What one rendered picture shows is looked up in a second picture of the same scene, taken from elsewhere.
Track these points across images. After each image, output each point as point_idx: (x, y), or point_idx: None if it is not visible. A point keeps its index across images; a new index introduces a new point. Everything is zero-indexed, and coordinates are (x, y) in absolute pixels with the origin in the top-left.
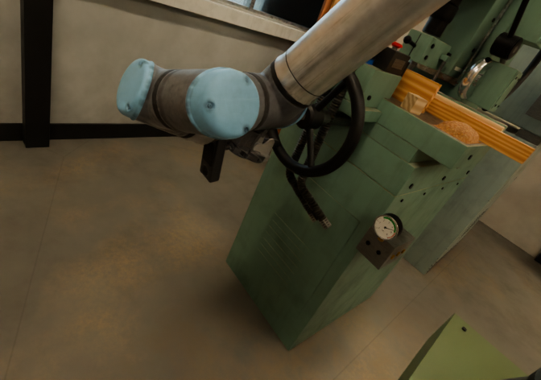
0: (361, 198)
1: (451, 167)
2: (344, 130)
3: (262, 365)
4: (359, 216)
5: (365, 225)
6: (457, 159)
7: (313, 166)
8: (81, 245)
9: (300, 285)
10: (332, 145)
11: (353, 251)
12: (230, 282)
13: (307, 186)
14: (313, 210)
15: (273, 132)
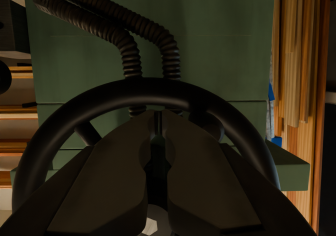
0: (71, 69)
1: (10, 173)
2: (154, 136)
3: None
4: (57, 43)
5: (40, 39)
6: (11, 184)
7: (69, 134)
8: None
9: None
10: (159, 107)
11: None
12: None
13: (163, 18)
14: (69, 11)
15: (225, 131)
